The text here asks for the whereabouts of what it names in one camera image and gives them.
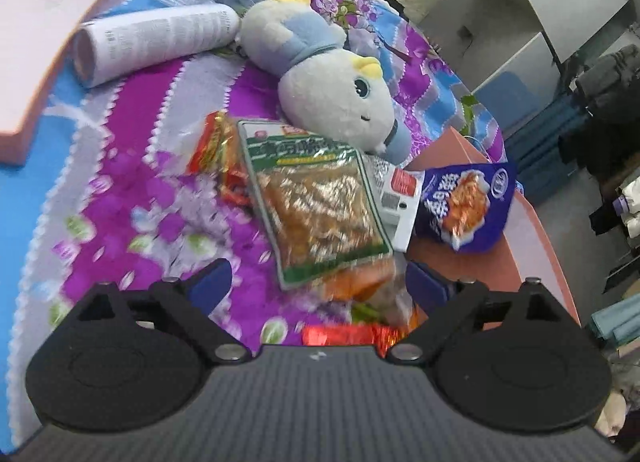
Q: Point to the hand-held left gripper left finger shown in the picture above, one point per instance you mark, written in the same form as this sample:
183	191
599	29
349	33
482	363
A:
215	283

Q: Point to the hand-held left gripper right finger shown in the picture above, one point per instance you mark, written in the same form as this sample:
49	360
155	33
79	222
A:
425	286

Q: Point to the clear packet of orange snack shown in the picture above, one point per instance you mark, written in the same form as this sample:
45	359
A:
370	287

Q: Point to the purple snack packet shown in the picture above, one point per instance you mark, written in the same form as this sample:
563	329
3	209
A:
460	202

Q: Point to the orange box lid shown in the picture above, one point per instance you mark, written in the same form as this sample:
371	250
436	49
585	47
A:
530	242
40	42

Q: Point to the green snack packet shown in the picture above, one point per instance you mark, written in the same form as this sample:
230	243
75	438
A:
320	207

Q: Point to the shiny red snack packet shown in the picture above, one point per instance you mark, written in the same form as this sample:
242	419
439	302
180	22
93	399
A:
345	336

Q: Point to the small red snack packet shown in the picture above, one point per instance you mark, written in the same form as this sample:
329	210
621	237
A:
235	188

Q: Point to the purple floral printed blanket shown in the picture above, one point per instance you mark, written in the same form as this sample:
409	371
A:
150	182

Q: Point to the blue curtain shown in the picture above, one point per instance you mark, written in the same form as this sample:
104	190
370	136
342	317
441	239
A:
555	142

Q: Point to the grey and blue plush toy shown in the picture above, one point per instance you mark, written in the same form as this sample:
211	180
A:
320	87

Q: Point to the black hanging coat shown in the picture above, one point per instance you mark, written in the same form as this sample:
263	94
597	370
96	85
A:
610	117

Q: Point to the white spray can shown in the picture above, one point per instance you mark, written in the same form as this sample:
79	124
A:
160	35

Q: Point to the black wall socket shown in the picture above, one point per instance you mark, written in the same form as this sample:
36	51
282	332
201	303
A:
465	33

